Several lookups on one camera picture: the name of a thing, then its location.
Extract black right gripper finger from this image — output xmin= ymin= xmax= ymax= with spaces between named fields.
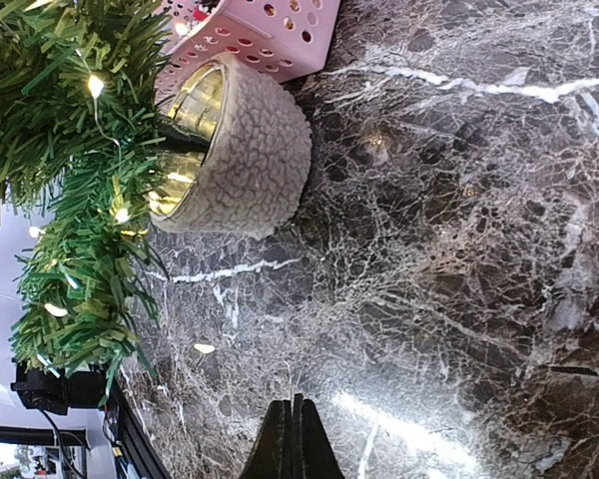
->
xmin=240 ymin=393 xmax=344 ymax=479

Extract fairy light string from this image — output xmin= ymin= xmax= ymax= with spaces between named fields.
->
xmin=20 ymin=0 xmax=221 ymax=360

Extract small green christmas tree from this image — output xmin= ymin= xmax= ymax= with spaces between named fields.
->
xmin=0 ymin=1 xmax=169 ymax=382

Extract beige tree pot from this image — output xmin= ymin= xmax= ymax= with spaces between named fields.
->
xmin=149 ymin=53 xmax=311 ymax=240

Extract pink plastic basket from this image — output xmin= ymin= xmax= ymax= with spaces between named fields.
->
xmin=155 ymin=0 xmax=340 ymax=102

